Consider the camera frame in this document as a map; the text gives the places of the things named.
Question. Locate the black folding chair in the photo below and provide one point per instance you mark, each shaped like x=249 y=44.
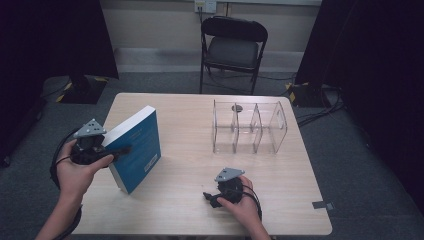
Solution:
x=233 y=50

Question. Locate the clear acrylic book rack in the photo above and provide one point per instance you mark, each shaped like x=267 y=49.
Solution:
x=250 y=128

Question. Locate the grey tape strip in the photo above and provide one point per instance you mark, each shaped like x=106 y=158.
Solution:
x=322 y=205

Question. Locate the white wall socket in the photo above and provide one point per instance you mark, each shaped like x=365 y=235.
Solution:
x=205 y=6

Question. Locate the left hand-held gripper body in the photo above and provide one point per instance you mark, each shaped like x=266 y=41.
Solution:
x=88 y=146

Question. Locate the black stand base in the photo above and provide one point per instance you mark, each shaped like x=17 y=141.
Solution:
x=81 y=91
x=306 y=95

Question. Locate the person's right hand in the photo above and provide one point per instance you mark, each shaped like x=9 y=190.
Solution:
x=240 y=210

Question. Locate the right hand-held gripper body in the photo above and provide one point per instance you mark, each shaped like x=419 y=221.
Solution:
x=230 y=186

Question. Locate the person's left hand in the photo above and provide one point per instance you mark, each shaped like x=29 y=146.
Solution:
x=75 y=176

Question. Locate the blue book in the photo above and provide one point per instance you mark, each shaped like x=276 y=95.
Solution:
x=136 y=156

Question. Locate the black curtain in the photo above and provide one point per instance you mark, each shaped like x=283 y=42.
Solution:
x=376 y=83
x=50 y=50

